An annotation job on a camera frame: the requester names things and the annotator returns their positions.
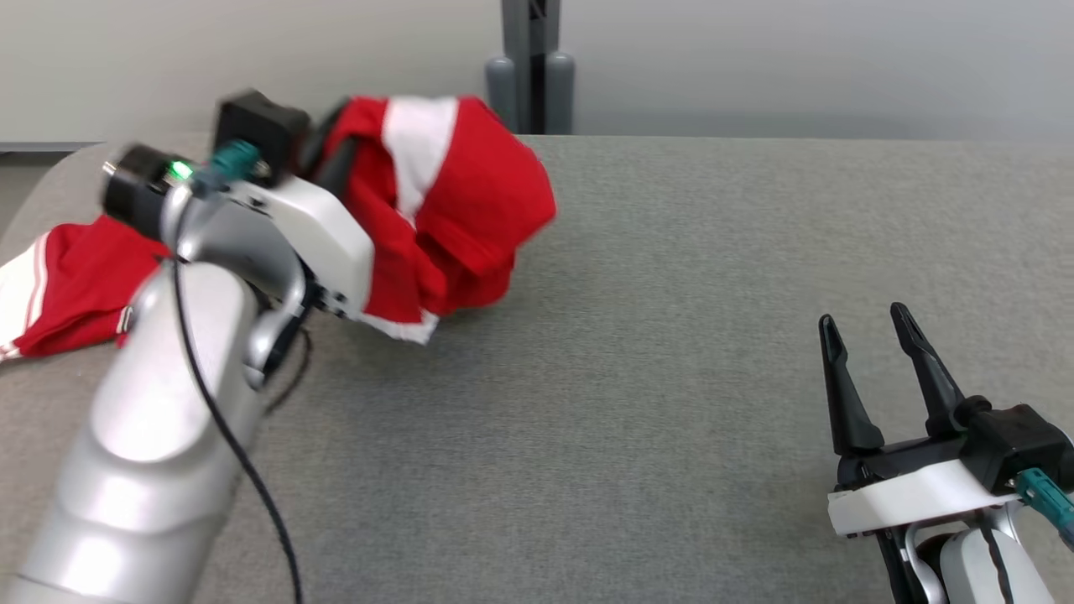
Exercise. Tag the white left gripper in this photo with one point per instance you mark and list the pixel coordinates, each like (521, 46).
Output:
(323, 243)

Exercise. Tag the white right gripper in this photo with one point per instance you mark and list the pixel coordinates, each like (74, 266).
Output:
(914, 499)

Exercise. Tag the red shorts with white stripe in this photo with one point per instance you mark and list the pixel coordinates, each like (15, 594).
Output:
(470, 201)

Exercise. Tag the red jersey with white sleeves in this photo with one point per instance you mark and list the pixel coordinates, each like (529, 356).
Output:
(75, 285)

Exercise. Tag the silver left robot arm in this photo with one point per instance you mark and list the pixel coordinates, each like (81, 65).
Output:
(159, 419)

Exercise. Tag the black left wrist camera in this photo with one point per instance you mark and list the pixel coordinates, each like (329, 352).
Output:
(260, 130)

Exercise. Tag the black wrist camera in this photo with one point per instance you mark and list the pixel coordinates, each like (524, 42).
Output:
(1015, 440)
(260, 130)

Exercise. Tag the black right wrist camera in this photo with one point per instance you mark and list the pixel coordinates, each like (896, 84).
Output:
(1015, 440)

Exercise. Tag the grey cylinder post foot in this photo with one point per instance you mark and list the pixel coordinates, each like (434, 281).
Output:
(560, 92)
(501, 92)

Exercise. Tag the grey metal post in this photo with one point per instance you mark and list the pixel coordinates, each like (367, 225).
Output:
(530, 59)

